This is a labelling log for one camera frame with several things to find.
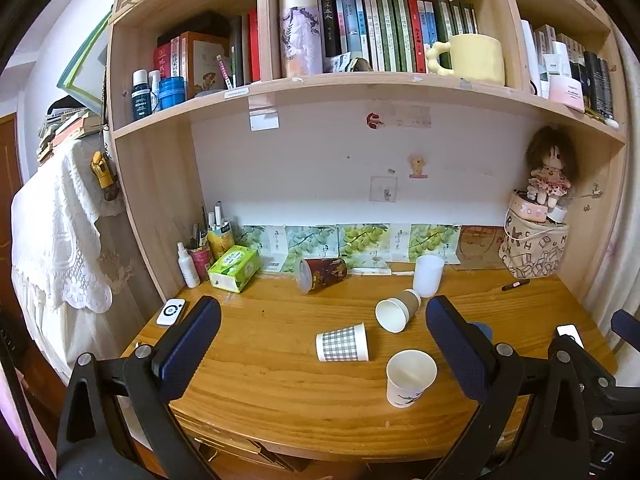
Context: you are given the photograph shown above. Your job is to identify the white leaf print paper cup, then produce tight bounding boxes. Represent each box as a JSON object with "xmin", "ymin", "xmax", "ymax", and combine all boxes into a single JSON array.
[{"xmin": 386, "ymin": 349, "xmax": 438, "ymax": 409}]

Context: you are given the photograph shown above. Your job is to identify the row of red black books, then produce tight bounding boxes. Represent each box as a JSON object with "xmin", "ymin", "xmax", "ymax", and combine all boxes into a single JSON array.
[{"xmin": 154, "ymin": 7, "xmax": 263, "ymax": 100}]

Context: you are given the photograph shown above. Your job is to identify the dark red patterned cup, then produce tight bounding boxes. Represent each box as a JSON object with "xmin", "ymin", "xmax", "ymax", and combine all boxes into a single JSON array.
[{"xmin": 296, "ymin": 257, "xmax": 349, "ymax": 295}]

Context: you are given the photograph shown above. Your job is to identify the wooden desk drawer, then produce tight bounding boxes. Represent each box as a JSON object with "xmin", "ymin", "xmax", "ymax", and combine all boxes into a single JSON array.
[{"xmin": 192, "ymin": 432, "xmax": 308, "ymax": 472}]

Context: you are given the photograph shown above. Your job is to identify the checked paper cup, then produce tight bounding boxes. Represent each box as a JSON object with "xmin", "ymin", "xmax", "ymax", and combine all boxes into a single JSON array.
[{"xmin": 315, "ymin": 323, "xmax": 370, "ymax": 363}]

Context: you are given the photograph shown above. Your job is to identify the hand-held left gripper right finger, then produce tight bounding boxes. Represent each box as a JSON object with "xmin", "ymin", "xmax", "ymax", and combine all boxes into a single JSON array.
[{"xmin": 425, "ymin": 295, "xmax": 621, "ymax": 480}]

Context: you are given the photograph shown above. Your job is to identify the yellow hanging toy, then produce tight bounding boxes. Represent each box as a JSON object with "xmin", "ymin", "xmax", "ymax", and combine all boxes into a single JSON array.
[{"xmin": 90, "ymin": 150, "xmax": 121, "ymax": 203}]

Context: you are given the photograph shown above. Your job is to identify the small white bottle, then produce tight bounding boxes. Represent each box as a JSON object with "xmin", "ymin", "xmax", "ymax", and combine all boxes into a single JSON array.
[{"xmin": 148, "ymin": 70, "xmax": 163, "ymax": 113}]

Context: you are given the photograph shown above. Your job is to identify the pink pen holder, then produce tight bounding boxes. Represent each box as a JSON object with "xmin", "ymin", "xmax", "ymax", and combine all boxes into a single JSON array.
[{"xmin": 187, "ymin": 244, "xmax": 215, "ymax": 282}]

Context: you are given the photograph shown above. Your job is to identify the floral print tube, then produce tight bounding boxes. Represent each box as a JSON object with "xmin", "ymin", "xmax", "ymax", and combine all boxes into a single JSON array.
[{"xmin": 278, "ymin": 0, "xmax": 325, "ymax": 79}]

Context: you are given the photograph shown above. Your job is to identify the white lace cloth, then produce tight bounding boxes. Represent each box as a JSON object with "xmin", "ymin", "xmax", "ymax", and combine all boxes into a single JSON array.
[{"xmin": 10, "ymin": 136, "xmax": 121, "ymax": 315}]

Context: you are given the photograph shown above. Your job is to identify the yellow green pen box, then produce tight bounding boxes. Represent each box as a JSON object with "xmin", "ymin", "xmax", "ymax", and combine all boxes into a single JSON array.
[{"xmin": 206, "ymin": 220, "xmax": 235, "ymax": 261}]

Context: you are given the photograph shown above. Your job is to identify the small crumpled packets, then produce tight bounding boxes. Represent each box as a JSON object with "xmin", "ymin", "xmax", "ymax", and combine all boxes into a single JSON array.
[{"xmin": 324, "ymin": 53, "xmax": 375, "ymax": 75}]

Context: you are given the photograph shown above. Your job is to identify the white spray bottle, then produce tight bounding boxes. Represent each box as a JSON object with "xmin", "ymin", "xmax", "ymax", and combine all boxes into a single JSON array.
[{"xmin": 176, "ymin": 242, "xmax": 201, "ymax": 289}]

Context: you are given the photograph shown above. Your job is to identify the brown paper card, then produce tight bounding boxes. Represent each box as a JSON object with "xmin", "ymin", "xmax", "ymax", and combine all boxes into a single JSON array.
[{"xmin": 457, "ymin": 226, "xmax": 507, "ymax": 272}]

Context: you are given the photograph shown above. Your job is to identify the row of green spined books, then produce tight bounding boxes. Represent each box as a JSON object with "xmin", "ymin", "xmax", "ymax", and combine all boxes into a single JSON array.
[{"xmin": 320, "ymin": 0, "xmax": 481, "ymax": 74}]

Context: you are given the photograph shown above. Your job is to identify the wooden bookshelf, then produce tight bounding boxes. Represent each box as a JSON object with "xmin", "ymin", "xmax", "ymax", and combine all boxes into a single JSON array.
[{"xmin": 102, "ymin": 0, "xmax": 632, "ymax": 306}]

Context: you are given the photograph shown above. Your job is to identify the small square picture sticker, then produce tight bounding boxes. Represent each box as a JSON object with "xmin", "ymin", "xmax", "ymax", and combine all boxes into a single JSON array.
[{"xmin": 369, "ymin": 175, "xmax": 399, "ymax": 203}]

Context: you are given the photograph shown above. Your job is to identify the letter print fabric bag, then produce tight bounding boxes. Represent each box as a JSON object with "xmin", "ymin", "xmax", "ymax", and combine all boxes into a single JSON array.
[{"xmin": 499, "ymin": 207, "xmax": 571, "ymax": 280}]

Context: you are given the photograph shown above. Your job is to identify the clear tape patch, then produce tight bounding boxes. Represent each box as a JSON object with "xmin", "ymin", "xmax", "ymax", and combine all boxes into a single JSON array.
[{"xmin": 248, "ymin": 94, "xmax": 279, "ymax": 132}]

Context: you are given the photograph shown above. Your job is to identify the brown haired rag doll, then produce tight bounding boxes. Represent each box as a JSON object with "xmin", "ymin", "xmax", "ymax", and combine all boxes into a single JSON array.
[{"xmin": 523, "ymin": 126, "xmax": 581, "ymax": 211}]

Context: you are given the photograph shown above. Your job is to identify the white remote with black ring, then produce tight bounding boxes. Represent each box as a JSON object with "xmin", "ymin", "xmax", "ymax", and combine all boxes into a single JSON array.
[{"xmin": 156, "ymin": 298, "xmax": 187, "ymax": 327}]

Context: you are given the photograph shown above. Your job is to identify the dark blue bottle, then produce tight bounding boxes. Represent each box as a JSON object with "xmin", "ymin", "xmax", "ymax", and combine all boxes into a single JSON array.
[{"xmin": 131, "ymin": 69, "xmax": 153, "ymax": 122}]

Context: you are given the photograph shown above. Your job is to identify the green framed board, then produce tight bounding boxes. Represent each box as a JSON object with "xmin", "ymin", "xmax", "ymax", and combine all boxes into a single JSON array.
[{"xmin": 56, "ymin": 7, "xmax": 113, "ymax": 116}]

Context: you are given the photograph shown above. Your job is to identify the stack of books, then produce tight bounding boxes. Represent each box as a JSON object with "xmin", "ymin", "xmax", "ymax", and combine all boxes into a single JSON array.
[{"xmin": 36, "ymin": 99, "xmax": 105, "ymax": 165}]

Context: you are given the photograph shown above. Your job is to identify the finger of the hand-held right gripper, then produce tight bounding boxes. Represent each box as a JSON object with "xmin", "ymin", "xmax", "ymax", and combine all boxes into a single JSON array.
[
  {"xmin": 611, "ymin": 309, "xmax": 640, "ymax": 354},
  {"xmin": 556, "ymin": 324, "xmax": 585, "ymax": 350}
]

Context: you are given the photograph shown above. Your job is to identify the brown wooden door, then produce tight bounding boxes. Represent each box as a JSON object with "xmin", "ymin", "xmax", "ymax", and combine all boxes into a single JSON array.
[{"xmin": 0, "ymin": 112, "xmax": 25, "ymax": 251}]

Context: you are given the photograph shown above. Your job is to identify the green tissue box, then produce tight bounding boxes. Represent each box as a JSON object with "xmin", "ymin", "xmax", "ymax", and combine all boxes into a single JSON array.
[{"xmin": 207, "ymin": 245, "xmax": 261, "ymax": 294}]

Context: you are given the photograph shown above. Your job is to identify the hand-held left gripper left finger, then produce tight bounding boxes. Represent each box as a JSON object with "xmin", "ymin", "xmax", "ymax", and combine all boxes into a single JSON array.
[{"xmin": 56, "ymin": 295, "xmax": 223, "ymax": 480}]

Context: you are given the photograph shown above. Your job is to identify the blue jar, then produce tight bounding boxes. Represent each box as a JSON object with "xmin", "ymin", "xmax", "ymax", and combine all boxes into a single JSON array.
[{"xmin": 158, "ymin": 76, "xmax": 187, "ymax": 111}]

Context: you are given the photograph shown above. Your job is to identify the translucent white plastic cup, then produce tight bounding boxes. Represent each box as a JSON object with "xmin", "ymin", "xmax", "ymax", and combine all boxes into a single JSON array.
[{"xmin": 412, "ymin": 254, "xmax": 446, "ymax": 298}]

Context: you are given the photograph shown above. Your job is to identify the pink round music box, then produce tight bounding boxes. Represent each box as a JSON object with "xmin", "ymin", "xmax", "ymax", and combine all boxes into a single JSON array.
[{"xmin": 508, "ymin": 189, "xmax": 550, "ymax": 223}]

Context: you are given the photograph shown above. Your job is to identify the pink white jar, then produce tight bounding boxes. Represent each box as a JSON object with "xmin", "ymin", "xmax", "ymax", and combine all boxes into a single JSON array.
[{"xmin": 547, "ymin": 75, "xmax": 586, "ymax": 114}]

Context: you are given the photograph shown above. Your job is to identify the row of green leaf cards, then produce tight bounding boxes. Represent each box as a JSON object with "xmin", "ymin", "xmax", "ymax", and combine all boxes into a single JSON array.
[{"xmin": 235, "ymin": 223, "xmax": 462, "ymax": 273}]

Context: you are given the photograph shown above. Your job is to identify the row of white cosmetic boxes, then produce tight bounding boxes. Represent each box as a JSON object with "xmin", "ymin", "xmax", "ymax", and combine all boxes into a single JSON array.
[{"xmin": 520, "ymin": 19, "xmax": 587, "ymax": 98}]

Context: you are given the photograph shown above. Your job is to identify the pale yellow mug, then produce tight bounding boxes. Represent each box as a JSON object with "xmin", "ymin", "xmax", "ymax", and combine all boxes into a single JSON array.
[{"xmin": 425, "ymin": 34, "xmax": 506, "ymax": 87}]

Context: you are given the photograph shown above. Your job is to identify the brown paper cup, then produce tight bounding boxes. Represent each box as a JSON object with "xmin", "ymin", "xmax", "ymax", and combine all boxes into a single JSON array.
[{"xmin": 375, "ymin": 288, "xmax": 422, "ymax": 334}]

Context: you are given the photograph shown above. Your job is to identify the black bottles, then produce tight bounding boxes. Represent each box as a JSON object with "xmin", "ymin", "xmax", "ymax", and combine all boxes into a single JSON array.
[{"xmin": 581, "ymin": 50, "xmax": 615, "ymax": 117}]

